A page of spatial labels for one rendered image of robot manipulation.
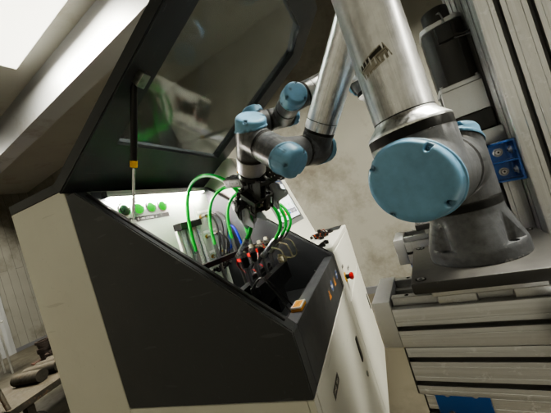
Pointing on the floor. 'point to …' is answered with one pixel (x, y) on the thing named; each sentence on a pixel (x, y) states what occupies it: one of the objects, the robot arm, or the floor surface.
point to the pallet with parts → (43, 349)
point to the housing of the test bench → (68, 304)
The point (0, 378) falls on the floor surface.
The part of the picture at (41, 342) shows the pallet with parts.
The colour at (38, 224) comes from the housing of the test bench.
